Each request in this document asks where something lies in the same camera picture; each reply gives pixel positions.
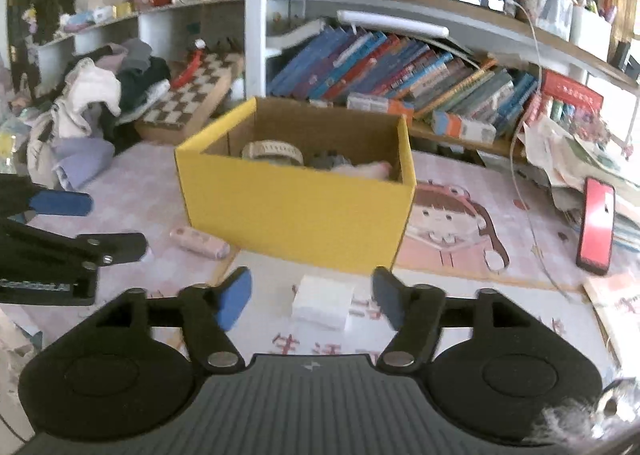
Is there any pink and white carton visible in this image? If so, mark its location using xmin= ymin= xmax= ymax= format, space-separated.
xmin=346 ymin=92 xmax=415 ymax=116

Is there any red box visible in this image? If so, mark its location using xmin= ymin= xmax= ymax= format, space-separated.
xmin=540 ymin=69 xmax=605 ymax=111

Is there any clear pen holder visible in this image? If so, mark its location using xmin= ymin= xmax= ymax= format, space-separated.
xmin=537 ymin=0 xmax=573 ymax=38

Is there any pink and white booklet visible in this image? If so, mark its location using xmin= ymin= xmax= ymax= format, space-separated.
xmin=582 ymin=272 xmax=640 ymax=381

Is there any pink plush pig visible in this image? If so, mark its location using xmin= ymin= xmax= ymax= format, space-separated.
xmin=332 ymin=161 xmax=393 ymax=181

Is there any grey fluffy fur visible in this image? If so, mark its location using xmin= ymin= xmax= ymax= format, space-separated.
xmin=537 ymin=375 xmax=640 ymax=451

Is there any pink checkered printed tablecloth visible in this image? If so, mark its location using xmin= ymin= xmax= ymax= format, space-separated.
xmin=0 ymin=140 xmax=640 ymax=386

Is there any beige measuring tape roll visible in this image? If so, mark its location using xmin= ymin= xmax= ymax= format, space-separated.
xmin=241 ymin=140 xmax=305 ymax=166

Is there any orange and white carton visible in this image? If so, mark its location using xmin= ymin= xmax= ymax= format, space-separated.
xmin=432 ymin=111 xmax=497 ymax=143

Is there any yellow cardboard box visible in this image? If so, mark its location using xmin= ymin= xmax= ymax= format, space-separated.
xmin=174 ymin=96 xmax=417 ymax=276

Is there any white shelf unit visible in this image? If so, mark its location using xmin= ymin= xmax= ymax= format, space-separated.
xmin=30 ymin=0 xmax=640 ymax=161

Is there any small black object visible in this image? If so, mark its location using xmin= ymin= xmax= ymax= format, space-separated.
xmin=611 ymin=38 xmax=640 ymax=72

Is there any row of books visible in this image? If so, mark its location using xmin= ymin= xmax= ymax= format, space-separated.
xmin=267 ymin=25 xmax=541 ymax=131

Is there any white lamp bar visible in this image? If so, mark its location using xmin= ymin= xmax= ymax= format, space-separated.
xmin=336 ymin=10 xmax=449 ymax=38

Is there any white charging cable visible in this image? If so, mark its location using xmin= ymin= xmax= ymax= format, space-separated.
xmin=507 ymin=0 xmax=576 ymax=301

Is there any pink oblong case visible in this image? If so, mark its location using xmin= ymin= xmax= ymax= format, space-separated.
xmin=169 ymin=226 xmax=232 ymax=260

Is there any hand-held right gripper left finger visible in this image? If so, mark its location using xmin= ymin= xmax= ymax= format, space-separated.
xmin=92 ymin=266 xmax=252 ymax=371

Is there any red plastic toy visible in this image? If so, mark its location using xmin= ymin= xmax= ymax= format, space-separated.
xmin=170 ymin=39 xmax=207 ymax=88

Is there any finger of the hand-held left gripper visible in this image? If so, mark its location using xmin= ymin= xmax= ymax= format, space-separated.
xmin=0 ymin=174 xmax=94 ymax=227
xmin=0 ymin=220 xmax=148 ymax=272

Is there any stack of papers and books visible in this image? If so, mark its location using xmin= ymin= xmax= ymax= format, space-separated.
xmin=517 ymin=112 xmax=640 ymax=256

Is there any white storage bin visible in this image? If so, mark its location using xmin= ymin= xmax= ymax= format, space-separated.
xmin=570 ymin=5 xmax=613 ymax=61

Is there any wooden chessboard box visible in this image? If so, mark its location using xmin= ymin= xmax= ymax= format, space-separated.
xmin=134 ymin=51 xmax=246 ymax=146

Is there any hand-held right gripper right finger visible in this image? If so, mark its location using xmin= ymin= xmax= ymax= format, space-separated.
xmin=371 ymin=266 xmax=548 ymax=370

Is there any pile of clothes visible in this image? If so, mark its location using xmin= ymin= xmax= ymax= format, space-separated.
xmin=25 ymin=38 xmax=173 ymax=188

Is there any phone with red screen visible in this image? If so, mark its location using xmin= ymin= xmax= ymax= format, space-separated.
xmin=575 ymin=176 xmax=617 ymax=276

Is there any grey toy car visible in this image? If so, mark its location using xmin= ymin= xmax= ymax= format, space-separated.
xmin=306 ymin=150 xmax=353 ymax=171

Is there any small white rectangular box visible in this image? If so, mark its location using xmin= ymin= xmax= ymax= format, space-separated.
xmin=291 ymin=275 xmax=356 ymax=331

